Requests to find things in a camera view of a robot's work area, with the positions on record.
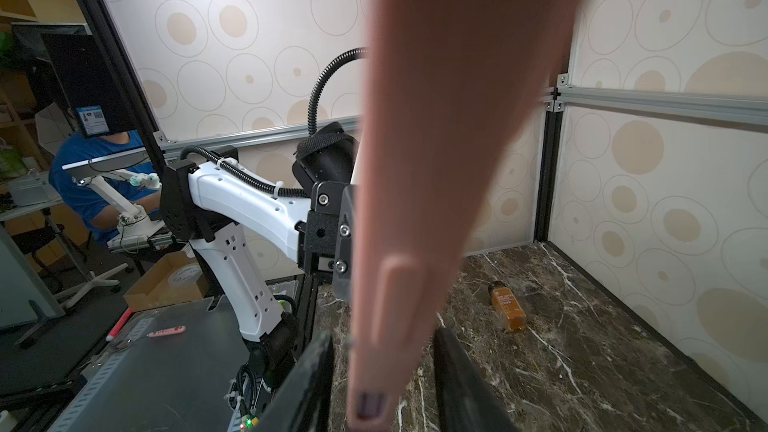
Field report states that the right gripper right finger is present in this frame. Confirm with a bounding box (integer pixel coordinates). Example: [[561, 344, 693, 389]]
[[433, 327, 518, 432]]

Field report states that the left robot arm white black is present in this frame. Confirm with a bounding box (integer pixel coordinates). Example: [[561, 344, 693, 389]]
[[160, 122, 358, 389]]

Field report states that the pink marker pen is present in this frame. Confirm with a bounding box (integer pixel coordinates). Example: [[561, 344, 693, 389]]
[[146, 326, 186, 338]]

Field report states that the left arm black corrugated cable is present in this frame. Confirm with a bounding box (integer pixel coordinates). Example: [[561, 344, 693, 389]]
[[179, 46, 367, 199]]

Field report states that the black smartphone rose edge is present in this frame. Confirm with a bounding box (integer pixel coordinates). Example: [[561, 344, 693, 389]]
[[347, 0, 581, 431]]

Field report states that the cardboard box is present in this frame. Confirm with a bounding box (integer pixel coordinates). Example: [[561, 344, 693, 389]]
[[123, 251, 209, 312]]

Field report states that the person in blue shirt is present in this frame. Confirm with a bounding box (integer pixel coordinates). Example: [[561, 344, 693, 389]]
[[47, 128, 163, 247]]

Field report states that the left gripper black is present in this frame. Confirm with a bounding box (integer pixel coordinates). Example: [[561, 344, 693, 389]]
[[302, 181, 355, 303]]

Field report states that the diagonal aluminium rail left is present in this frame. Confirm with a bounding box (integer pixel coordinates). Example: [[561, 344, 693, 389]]
[[152, 115, 361, 154]]

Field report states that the black frame post left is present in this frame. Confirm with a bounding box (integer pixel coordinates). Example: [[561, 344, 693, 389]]
[[533, 57, 570, 242]]

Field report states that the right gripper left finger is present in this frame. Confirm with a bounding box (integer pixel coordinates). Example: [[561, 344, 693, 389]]
[[254, 332, 335, 432]]

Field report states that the white slotted cable duct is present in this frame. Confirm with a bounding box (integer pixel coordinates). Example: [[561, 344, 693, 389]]
[[48, 313, 155, 432]]

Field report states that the horizontal aluminium rail back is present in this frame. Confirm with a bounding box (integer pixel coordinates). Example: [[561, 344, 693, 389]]
[[547, 74, 767, 128]]

